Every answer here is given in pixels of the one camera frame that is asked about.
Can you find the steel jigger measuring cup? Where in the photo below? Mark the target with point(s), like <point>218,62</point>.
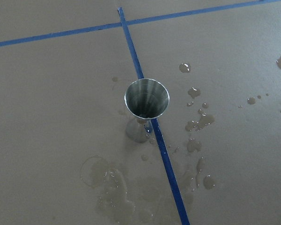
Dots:
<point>146,99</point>

